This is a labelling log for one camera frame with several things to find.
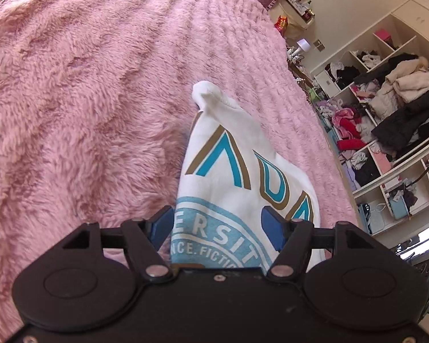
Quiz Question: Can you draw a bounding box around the white Nevada sweatshirt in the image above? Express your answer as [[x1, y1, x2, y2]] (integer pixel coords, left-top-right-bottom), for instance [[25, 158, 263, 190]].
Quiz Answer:
[[170, 81, 321, 271]]

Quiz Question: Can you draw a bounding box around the white table lamp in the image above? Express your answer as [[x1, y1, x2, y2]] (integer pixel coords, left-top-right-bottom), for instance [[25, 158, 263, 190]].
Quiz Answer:
[[290, 39, 311, 58]]

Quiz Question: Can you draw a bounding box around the white open wardrobe shelving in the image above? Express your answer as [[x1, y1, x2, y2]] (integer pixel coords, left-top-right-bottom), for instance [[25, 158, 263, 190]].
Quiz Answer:
[[311, 0, 429, 238]]

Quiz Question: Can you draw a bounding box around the pink fluffy bed blanket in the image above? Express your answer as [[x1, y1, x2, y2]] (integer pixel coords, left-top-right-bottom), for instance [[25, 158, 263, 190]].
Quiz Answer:
[[0, 0, 357, 342]]

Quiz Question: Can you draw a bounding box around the red snack bag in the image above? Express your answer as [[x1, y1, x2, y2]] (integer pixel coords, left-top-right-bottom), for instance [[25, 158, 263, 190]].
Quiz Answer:
[[274, 15, 288, 36]]

